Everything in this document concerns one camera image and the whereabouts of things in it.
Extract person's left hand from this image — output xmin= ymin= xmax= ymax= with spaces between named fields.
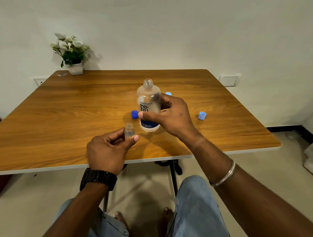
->
xmin=86 ymin=127 xmax=141 ymax=177

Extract maroon cabinet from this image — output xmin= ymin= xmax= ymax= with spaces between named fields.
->
xmin=0 ymin=174 xmax=13 ymax=194

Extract translucent plastic object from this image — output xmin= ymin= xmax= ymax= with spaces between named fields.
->
xmin=285 ymin=131 xmax=301 ymax=141

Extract person's right forearm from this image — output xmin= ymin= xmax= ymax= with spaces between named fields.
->
xmin=188 ymin=136 xmax=313 ymax=237

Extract clear large bottle blue label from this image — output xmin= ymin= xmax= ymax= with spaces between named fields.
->
xmin=137 ymin=78 xmax=162 ymax=132

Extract silver bangle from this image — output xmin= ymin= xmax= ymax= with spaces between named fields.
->
xmin=209 ymin=160 xmax=236 ymax=188

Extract white flowers in white pot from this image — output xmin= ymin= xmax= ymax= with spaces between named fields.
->
xmin=50 ymin=33 xmax=90 ymax=76

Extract person's right hand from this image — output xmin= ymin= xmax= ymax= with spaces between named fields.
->
xmin=138 ymin=92 xmax=205 ymax=146

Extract clear plain small bottle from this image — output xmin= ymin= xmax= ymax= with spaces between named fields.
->
xmin=124 ymin=123 xmax=136 ymax=138

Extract person's left leg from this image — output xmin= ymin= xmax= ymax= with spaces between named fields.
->
xmin=55 ymin=198 xmax=129 ymax=237

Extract person's right foot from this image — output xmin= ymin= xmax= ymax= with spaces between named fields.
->
xmin=162 ymin=207 xmax=174 ymax=220

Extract person's left forearm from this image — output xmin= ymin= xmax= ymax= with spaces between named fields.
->
xmin=43 ymin=183 xmax=109 ymax=237

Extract person's leg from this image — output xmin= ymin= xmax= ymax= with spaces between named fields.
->
xmin=55 ymin=198 xmax=129 ymax=237
xmin=166 ymin=175 xmax=230 ymax=237

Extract black metal table frame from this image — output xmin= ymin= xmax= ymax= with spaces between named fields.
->
xmin=102 ymin=159 xmax=183 ymax=213

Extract white wall switch plate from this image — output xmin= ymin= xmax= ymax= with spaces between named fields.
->
xmin=218 ymin=74 xmax=241 ymax=87

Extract black wristwatch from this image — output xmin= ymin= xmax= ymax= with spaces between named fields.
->
xmin=79 ymin=168 xmax=118 ymax=192

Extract person's right leg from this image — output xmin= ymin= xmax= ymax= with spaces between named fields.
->
xmin=166 ymin=175 xmax=230 ymax=237

